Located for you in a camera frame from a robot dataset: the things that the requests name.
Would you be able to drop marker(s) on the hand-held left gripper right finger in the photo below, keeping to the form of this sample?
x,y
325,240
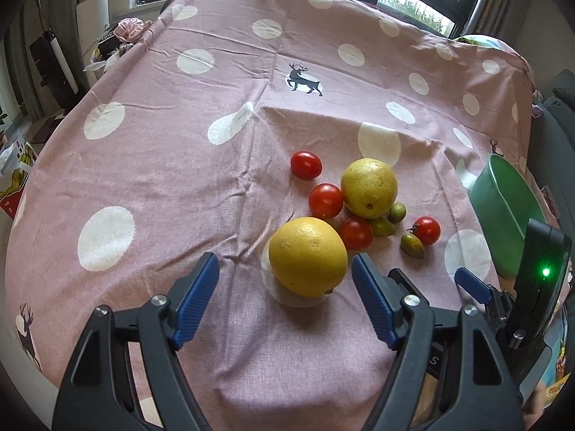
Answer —
x,y
373,301

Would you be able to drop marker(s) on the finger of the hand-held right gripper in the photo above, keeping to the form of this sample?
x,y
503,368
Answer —
x,y
471,283
404,280

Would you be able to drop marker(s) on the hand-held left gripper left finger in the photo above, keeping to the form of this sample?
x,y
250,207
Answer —
x,y
197,301

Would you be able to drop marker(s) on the small green fruit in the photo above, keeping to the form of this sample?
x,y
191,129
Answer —
x,y
382,227
412,245
397,213

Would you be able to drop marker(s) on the red tomato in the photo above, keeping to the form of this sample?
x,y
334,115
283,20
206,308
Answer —
x,y
325,200
305,165
355,233
426,230

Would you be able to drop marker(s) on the orange citrus fruit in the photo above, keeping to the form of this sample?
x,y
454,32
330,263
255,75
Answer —
x,y
307,256

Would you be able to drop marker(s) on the green plastic basin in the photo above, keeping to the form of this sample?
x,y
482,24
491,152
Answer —
x,y
498,206

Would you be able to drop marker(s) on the yellow citrus fruit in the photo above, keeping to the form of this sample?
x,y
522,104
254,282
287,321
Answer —
x,y
368,186

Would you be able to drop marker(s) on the colourful printed packet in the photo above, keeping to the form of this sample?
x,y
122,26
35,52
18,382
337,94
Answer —
x,y
558,375

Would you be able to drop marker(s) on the pink polka dot tablecloth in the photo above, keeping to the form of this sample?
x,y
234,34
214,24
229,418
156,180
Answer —
x,y
179,166

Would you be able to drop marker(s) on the colourful printed box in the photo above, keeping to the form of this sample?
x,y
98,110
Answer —
x,y
15,179

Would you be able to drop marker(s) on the colourful printed cloth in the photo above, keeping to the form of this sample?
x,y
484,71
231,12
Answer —
x,y
478,40

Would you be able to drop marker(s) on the black stand with white roll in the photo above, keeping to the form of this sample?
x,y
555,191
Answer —
x,y
51,63

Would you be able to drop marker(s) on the pink crumpled cloth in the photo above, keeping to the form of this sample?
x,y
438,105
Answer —
x,y
130,28

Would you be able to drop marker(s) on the white board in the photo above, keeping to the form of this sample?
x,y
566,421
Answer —
x,y
93,18

